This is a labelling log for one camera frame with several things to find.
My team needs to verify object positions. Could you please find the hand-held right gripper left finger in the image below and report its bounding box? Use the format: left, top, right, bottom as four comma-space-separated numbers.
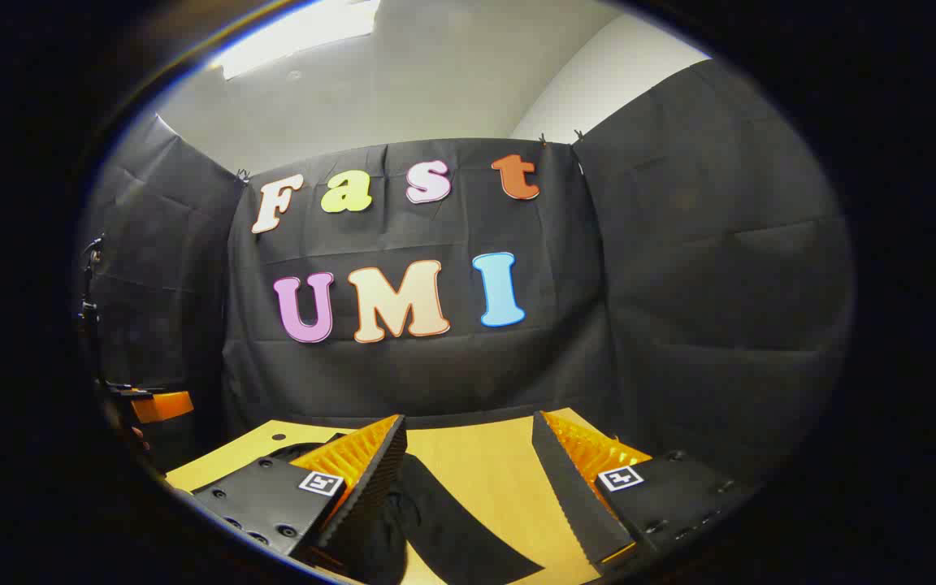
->
192, 414, 408, 574

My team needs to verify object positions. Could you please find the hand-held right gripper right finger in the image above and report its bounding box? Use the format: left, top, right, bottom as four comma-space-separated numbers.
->
531, 410, 761, 574

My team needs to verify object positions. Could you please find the black buttoned garment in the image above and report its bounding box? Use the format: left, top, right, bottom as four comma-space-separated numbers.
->
269, 443, 546, 585

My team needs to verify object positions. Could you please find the black backdrop cloth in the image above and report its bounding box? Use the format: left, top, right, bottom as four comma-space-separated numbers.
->
78, 61, 855, 488

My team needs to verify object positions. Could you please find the ceiling light panel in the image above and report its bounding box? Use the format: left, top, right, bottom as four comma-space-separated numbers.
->
212, 0, 381, 80

